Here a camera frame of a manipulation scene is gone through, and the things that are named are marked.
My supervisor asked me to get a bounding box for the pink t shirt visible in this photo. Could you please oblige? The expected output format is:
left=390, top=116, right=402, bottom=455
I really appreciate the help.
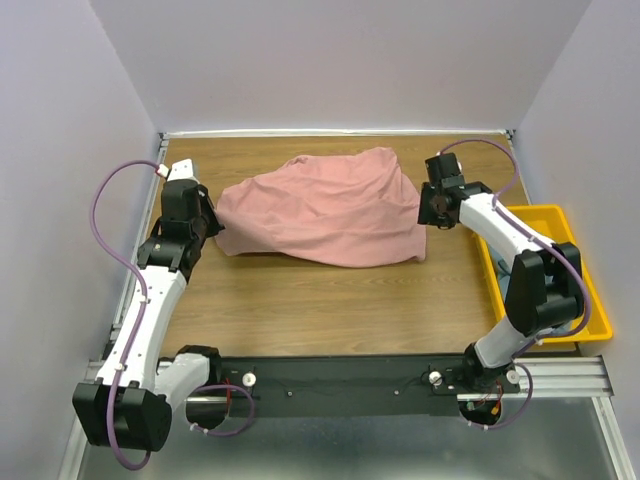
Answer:
left=216, top=147, right=427, bottom=268

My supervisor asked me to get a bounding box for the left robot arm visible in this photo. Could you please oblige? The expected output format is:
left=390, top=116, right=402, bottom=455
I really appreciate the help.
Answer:
left=72, top=179, right=222, bottom=452

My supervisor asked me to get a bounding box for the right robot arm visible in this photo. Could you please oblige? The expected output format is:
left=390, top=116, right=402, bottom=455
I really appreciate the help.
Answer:
left=418, top=153, right=592, bottom=392

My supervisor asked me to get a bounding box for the blue t shirt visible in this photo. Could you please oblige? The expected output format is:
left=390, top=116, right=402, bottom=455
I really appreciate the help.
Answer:
left=497, top=251, right=584, bottom=337

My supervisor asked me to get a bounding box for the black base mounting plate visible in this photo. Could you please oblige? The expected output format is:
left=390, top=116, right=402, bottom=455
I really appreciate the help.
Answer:
left=184, top=353, right=521, bottom=426

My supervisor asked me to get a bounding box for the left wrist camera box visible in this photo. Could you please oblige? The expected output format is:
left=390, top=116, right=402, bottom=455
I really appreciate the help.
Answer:
left=166, top=158, right=199, bottom=183

